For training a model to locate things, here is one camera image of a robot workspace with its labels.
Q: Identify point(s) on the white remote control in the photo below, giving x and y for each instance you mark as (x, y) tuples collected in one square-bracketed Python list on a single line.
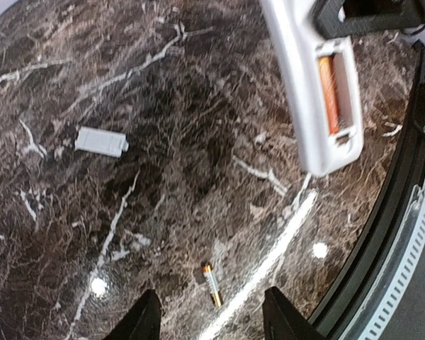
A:
[(298, 48)]

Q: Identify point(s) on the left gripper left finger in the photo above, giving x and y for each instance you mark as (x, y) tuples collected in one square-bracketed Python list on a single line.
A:
[(142, 321)]

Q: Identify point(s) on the white slotted cable duct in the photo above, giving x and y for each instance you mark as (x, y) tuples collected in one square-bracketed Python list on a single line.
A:
[(397, 270)]

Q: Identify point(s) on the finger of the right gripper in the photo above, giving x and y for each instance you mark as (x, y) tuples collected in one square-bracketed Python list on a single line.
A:
[(337, 19)]

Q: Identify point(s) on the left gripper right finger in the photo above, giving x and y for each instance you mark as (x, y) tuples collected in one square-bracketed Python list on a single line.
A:
[(281, 320)]

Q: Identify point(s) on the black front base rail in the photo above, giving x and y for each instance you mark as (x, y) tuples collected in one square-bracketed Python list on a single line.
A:
[(407, 169)]

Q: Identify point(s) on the orange AAA battery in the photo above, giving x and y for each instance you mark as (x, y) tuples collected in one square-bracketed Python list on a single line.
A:
[(211, 280), (327, 78)]

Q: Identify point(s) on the white battery compartment cover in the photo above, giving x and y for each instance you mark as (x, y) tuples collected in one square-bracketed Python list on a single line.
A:
[(104, 142)]

